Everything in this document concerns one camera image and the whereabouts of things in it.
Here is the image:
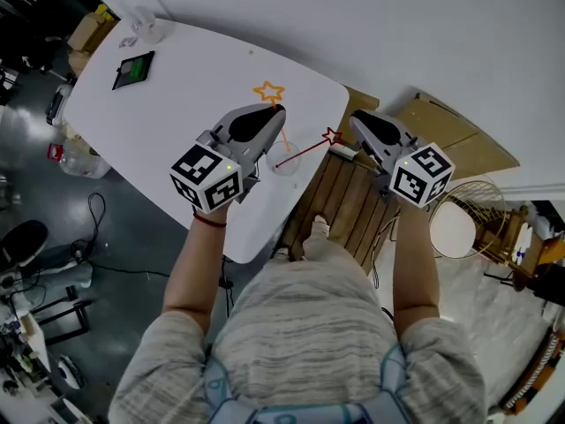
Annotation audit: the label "person's beige trousers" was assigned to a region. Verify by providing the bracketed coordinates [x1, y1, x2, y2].
[273, 230, 367, 277]

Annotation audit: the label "thin black cable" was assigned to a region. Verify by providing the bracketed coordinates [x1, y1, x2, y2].
[370, 216, 401, 291]

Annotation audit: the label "clear glass cup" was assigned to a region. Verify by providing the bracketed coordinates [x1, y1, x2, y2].
[265, 140, 304, 178]

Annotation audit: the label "person's cream shoe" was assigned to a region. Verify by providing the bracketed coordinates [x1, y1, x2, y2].
[310, 214, 331, 238]

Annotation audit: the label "wooden slat platform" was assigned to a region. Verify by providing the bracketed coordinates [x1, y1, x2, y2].
[280, 150, 403, 276]

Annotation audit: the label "clear water jug red cap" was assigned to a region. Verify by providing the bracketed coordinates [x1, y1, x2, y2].
[47, 141, 112, 179]

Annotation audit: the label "orange stand with coiled cable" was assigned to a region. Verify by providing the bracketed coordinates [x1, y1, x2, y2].
[501, 324, 565, 414]

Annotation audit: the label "black metal frame stand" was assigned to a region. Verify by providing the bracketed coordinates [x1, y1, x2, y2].
[30, 284, 94, 346]

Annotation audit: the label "white work desk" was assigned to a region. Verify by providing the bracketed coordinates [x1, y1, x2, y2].
[0, 307, 54, 424]

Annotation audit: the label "red star wand stick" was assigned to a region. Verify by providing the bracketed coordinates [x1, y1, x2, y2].
[274, 126, 344, 169]

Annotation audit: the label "flat white box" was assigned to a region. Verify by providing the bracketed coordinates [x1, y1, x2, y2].
[328, 142, 359, 161]

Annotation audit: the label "black tablet green screen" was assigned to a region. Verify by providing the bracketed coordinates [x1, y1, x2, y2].
[111, 50, 156, 91]

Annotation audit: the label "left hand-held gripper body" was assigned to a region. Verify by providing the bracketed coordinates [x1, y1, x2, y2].
[169, 116, 266, 215]

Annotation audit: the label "red wrist band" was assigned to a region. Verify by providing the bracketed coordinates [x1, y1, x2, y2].
[192, 212, 229, 229]

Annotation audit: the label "orange star wand stick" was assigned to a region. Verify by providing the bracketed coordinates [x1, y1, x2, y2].
[252, 80, 292, 153]

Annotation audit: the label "large cardboard sheet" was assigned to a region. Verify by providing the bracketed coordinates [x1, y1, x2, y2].
[392, 93, 521, 183]

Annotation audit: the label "gold wire chair white seat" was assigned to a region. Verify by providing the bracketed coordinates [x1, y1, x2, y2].
[427, 178, 508, 260]

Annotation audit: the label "small cardboard sheet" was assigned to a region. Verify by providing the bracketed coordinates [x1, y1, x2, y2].
[343, 87, 380, 114]

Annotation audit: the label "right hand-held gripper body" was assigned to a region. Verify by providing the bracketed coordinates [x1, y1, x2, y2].
[374, 137, 456, 208]

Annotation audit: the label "silver black device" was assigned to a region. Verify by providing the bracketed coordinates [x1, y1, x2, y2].
[45, 84, 74, 127]

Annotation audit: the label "person's left forearm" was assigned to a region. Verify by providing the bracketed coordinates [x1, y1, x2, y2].
[162, 208, 230, 333]

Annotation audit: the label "light blue chest harness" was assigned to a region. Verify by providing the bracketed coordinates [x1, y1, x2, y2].
[202, 344, 411, 424]

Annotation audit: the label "white round floor device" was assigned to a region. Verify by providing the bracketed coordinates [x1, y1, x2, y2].
[56, 353, 86, 390]

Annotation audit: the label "wooden side shelf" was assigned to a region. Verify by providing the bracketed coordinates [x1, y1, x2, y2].
[474, 205, 565, 291]

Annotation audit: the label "person's grey striped shirt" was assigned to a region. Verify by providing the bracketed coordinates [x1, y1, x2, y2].
[108, 254, 489, 424]

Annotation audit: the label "brown cardboard box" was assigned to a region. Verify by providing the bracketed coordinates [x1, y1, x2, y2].
[68, 49, 92, 78]
[66, 11, 117, 52]

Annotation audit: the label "long black cable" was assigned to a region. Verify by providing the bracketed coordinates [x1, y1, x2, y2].
[70, 192, 171, 278]

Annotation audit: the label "person's right forearm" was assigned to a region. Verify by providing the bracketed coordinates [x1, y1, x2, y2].
[391, 201, 441, 333]

